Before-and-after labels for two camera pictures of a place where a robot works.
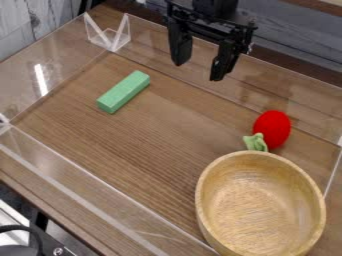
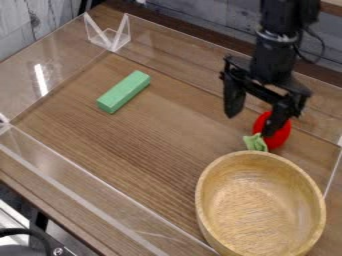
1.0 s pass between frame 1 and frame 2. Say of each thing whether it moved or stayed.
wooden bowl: stayed
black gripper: moved
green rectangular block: stayed
